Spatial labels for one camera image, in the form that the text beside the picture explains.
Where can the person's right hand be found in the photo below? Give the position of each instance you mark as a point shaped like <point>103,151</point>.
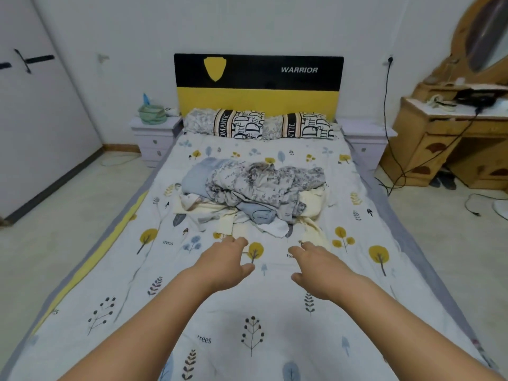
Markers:
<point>325,273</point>

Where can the person's left hand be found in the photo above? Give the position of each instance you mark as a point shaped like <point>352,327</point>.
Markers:
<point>222,266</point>

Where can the bed with leaf print bedding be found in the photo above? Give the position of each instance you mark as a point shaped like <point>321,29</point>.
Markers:
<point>238,313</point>

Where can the light blue denim jeans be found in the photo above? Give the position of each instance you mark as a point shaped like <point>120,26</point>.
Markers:
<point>198,178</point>

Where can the person's left forearm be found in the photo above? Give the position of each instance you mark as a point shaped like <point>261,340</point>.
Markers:
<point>143,345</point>

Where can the person's right forearm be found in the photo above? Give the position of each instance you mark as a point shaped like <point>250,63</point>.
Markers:
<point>413,345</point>

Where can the white nightstand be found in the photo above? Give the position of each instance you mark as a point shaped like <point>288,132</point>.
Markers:
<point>155,143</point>
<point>365,143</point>

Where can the black white patterned pillow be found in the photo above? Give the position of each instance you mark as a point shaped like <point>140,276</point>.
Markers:
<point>230,123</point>
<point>306,125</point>

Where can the dark shoe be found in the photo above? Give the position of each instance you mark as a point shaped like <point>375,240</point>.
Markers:
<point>450,180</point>
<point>436,180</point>

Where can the black yellow headboard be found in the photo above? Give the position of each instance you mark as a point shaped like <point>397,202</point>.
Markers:
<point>254,103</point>

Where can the wooden dressing table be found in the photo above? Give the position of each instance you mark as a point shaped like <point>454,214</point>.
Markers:
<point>433,143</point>

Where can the small blue bottle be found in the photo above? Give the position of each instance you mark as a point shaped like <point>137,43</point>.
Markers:
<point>146,99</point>

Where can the white standing fan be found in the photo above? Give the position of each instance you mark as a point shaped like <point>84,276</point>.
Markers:
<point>502,210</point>

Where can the white wardrobe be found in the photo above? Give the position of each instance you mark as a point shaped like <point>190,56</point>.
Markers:
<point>40,131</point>

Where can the black telephone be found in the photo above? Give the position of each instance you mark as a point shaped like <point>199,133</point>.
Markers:
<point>475,96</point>

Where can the wooden framed mirror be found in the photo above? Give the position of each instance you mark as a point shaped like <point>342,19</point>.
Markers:
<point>488,27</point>

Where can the wall socket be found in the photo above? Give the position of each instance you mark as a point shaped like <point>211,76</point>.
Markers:
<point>390,60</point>

